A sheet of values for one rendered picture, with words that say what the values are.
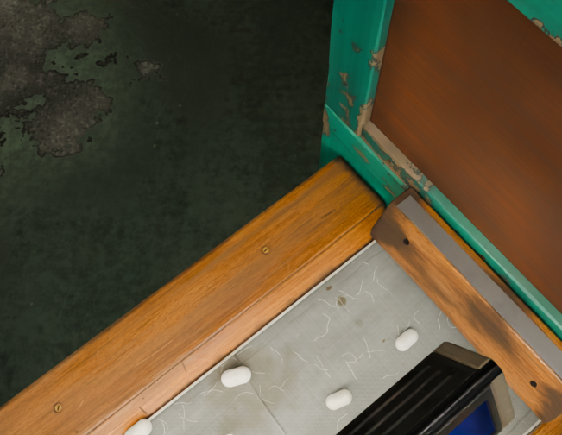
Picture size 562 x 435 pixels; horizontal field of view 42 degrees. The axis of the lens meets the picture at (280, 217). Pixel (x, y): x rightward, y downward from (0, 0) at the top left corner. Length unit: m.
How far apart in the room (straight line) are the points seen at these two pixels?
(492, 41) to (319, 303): 0.44
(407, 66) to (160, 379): 0.46
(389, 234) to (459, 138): 0.18
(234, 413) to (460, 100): 0.46
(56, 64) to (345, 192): 1.26
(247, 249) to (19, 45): 1.34
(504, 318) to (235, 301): 0.32
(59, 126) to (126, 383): 1.17
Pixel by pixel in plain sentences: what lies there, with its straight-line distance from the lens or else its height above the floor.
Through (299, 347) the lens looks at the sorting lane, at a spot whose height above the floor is 0.74.
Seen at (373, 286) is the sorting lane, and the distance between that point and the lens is 0.96.
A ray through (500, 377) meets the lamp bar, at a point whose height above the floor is 1.11.
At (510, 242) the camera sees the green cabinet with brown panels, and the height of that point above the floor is 0.91.
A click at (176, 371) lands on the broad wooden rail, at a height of 0.76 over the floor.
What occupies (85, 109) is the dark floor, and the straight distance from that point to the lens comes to 2.00.
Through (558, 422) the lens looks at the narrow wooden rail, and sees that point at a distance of 0.95.
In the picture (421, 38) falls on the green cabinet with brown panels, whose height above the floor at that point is 1.08.
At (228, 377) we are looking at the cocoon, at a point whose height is 0.76.
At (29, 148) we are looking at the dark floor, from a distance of 1.98.
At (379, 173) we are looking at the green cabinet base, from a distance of 0.94.
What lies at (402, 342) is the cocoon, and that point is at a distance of 0.93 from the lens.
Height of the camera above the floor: 1.65
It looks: 67 degrees down
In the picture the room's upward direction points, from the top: 1 degrees counter-clockwise
